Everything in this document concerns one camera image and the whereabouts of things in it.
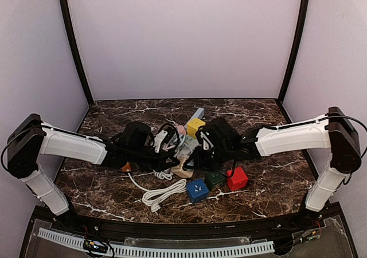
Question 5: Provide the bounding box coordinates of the dark green cube socket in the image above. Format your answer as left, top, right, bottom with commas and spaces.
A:
204, 171, 225, 191

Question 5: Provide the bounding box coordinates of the right black frame post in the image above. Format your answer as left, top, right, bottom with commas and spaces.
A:
277, 0, 309, 104

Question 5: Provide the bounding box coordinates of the beige cube socket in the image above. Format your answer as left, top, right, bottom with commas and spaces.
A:
170, 158, 194, 178

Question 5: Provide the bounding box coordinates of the white power strip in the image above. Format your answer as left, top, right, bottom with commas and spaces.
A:
180, 135, 199, 156

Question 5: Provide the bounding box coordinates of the white power cable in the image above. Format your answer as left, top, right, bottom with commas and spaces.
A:
127, 170, 188, 214

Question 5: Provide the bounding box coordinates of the white braided cable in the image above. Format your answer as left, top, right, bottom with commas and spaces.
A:
153, 169, 174, 181

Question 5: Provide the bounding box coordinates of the grey blue power strip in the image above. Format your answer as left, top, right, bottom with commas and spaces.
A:
190, 107, 205, 120

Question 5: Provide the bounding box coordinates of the white slotted cable duct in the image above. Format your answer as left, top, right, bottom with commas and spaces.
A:
37, 228, 275, 257

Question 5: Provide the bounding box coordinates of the blue cube socket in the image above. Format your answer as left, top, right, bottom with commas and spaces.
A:
186, 179, 209, 204

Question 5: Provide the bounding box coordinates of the left black frame post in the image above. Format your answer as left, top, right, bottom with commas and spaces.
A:
59, 0, 94, 107

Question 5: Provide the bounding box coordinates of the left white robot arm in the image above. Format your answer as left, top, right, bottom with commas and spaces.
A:
1, 114, 179, 216

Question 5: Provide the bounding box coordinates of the pink plug adapter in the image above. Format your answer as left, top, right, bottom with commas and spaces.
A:
176, 125, 187, 136

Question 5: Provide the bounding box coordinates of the light blue plug cable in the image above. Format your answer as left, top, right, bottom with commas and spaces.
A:
166, 131, 187, 155

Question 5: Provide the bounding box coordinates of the yellow cube socket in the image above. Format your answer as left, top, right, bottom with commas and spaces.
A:
187, 118, 206, 139

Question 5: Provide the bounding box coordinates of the red cube socket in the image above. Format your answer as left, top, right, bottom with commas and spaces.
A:
227, 167, 248, 191

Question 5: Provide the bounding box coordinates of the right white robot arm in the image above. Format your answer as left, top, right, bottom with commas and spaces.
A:
187, 106, 366, 212

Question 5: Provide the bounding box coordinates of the small circuit board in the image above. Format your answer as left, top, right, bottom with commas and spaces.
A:
83, 240, 108, 254

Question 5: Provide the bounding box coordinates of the orange power strip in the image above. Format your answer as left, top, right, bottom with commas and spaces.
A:
120, 162, 132, 173

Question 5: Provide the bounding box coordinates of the black frame post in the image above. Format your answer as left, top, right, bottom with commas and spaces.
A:
59, 0, 94, 107
277, 0, 309, 104

